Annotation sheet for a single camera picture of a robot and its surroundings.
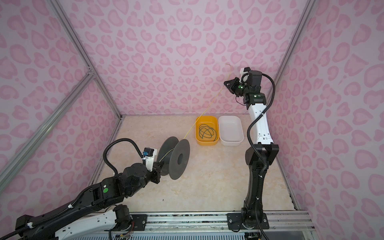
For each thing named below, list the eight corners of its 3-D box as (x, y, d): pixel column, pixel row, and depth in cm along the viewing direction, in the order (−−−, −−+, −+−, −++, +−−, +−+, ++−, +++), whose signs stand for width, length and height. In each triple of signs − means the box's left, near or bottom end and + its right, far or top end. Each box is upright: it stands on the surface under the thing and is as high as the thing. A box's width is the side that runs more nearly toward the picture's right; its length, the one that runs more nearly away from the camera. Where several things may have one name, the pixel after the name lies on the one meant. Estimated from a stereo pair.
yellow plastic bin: (195, 146, 104) (194, 141, 100) (195, 118, 121) (195, 113, 117) (219, 145, 104) (220, 141, 100) (216, 118, 121) (217, 113, 117)
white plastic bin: (219, 146, 104) (221, 141, 99) (217, 121, 120) (217, 115, 114) (244, 146, 104) (246, 141, 99) (238, 121, 120) (239, 115, 114)
